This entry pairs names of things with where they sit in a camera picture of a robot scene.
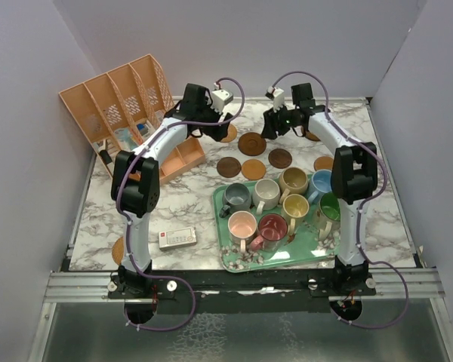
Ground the orange plastic file organizer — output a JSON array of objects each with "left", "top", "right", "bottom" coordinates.
[{"left": 58, "top": 54, "right": 207, "bottom": 186}]

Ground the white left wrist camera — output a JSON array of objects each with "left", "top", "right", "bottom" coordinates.
[{"left": 211, "top": 89, "right": 233, "bottom": 114}]

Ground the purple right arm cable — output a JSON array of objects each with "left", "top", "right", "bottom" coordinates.
[{"left": 266, "top": 70, "right": 409, "bottom": 329}]

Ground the white small card box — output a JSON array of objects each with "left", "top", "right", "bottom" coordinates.
[{"left": 159, "top": 227, "right": 197, "bottom": 250}]

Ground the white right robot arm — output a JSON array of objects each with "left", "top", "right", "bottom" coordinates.
[{"left": 261, "top": 83, "right": 378, "bottom": 295}]

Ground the woven coaster near base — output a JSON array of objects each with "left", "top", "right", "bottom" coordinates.
[{"left": 112, "top": 237, "right": 124, "bottom": 265}]

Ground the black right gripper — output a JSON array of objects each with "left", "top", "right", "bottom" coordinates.
[{"left": 260, "top": 103, "right": 297, "bottom": 140}]

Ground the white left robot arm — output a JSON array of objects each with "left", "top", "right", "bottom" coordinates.
[{"left": 111, "top": 81, "right": 235, "bottom": 298}]

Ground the green floral mug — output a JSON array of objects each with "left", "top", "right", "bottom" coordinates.
[{"left": 313, "top": 192, "right": 341, "bottom": 241}]

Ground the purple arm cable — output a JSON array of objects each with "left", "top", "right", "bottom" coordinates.
[
  {"left": 112, "top": 77, "right": 246, "bottom": 333},
  {"left": 266, "top": 70, "right": 409, "bottom": 329}
]

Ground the blue ceramic mug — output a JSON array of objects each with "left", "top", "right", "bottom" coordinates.
[{"left": 306, "top": 170, "right": 331, "bottom": 204}]

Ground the tan ceramic mug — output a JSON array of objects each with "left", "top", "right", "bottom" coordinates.
[{"left": 279, "top": 167, "right": 308, "bottom": 203}]

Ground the red ceramic mug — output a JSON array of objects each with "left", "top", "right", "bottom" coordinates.
[{"left": 248, "top": 213, "right": 288, "bottom": 253}]

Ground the pink ceramic mug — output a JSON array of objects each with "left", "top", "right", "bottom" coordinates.
[{"left": 227, "top": 210, "right": 257, "bottom": 253}]

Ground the cream ceramic mug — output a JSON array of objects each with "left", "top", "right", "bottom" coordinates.
[{"left": 252, "top": 179, "right": 280, "bottom": 215}]

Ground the light wooden coaster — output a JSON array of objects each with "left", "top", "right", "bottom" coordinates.
[{"left": 313, "top": 156, "right": 334, "bottom": 171}]

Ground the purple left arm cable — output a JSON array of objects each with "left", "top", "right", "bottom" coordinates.
[{"left": 112, "top": 77, "right": 246, "bottom": 333}]

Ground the yellow ceramic mug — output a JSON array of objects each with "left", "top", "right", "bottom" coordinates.
[{"left": 281, "top": 194, "right": 310, "bottom": 235}]

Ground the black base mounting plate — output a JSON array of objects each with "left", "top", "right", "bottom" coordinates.
[{"left": 60, "top": 256, "right": 378, "bottom": 329}]

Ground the grey ceramic mug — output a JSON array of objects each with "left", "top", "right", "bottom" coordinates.
[{"left": 218, "top": 183, "right": 252, "bottom": 218}]

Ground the dark walnut wooden coaster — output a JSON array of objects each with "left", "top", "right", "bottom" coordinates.
[{"left": 268, "top": 148, "right": 292, "bottom": 169}]

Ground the green floral tray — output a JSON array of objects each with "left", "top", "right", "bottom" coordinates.
[{"left": 212, "top": 185, "right": 340, "bottom": 273}]

